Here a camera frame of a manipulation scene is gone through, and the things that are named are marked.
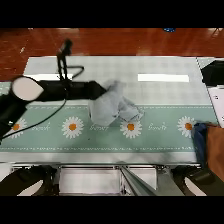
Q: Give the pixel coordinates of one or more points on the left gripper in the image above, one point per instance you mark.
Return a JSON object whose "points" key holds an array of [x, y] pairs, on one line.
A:
{"points": [[87, 90]]}

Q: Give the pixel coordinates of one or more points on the pale grey garment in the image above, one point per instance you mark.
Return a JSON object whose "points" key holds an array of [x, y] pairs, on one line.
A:
{"points": [[106, 106]]}

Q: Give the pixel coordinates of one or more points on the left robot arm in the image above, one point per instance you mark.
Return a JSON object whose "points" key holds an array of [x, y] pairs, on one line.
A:
{"points": [[26, 88]]}

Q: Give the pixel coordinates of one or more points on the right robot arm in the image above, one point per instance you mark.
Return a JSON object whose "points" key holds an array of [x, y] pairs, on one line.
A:
{"points": [[196, 182]]}

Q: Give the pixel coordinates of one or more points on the blue garment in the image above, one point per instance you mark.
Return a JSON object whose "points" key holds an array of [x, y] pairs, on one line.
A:
{"points": [[199, 140]]}

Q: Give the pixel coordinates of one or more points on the black garment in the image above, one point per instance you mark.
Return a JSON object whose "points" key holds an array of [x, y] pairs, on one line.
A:
{"points": [[213, 73]]}

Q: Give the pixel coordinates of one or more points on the white garment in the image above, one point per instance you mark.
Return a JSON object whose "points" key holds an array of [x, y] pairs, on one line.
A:
{"points": [[217, 103]]}

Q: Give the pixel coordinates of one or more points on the brown garment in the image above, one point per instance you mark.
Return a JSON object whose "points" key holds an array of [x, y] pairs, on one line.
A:
{"points": [[216, 150]]}

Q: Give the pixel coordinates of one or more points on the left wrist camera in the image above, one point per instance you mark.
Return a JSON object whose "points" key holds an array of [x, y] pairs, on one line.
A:
{"points": [[65, 48]]}

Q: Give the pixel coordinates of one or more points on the silver frame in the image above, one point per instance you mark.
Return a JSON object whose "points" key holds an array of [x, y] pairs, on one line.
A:
{"points": [[100, 180]]}

